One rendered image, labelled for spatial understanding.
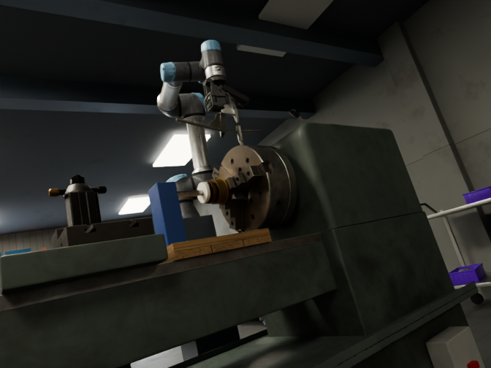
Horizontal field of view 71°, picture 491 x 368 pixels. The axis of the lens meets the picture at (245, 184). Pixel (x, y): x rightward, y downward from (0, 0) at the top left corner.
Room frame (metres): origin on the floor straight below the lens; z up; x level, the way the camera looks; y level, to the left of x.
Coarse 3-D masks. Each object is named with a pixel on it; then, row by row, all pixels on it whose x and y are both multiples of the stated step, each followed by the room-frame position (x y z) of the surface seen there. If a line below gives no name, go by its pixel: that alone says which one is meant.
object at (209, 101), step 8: (208, 80) 1.12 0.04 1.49; (216, 80) 1.13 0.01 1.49; (224, 80) 1.14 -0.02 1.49; (208, 88) 1.14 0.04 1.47; (216, 88) 1.14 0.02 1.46; (208, 96) 1.13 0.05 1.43; (216, 96) 1.12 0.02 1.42; (224, 96) 1.14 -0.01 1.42; (208, 104) 1.14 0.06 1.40; (216, 104) 1.12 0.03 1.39; (224, 104) 1.14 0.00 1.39; (208, 112) 1.18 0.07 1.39; (216, 112) 1.18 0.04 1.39
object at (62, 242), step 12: (72, 228) 0.67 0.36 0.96; (84, 228) 0.69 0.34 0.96; (96, 228) 0.70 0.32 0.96; (108, 228) 0.72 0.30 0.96; (120, 228) 0.73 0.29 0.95; (132, 228) 0.75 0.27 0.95; (144, 228) 0.76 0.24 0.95; (60, 240) 0.73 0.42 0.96; (72, 240) 0.67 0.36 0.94; (84, 240) 0.69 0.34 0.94; (96, 240) 0.70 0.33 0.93; (108, 240) 0.71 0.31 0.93
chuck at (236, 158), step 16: (224, 160) 1.23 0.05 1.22; (240, 160) 1.16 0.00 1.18; (256, 160) 1.09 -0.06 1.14; (272, 160) 1.10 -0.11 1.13; (272, 176) 1.08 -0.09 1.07; (288, 176) 1.12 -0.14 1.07; (240, 192) 1.25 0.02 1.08; (256, 192) 1.13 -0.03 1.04; (272, 192) 1.08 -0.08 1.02; (288, 192) 1.13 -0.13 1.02; (256, 208) 1.14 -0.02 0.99; (272, 208) 1.11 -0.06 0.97; (256, 224) 1.16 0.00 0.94; (272, 224) 1.18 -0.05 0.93
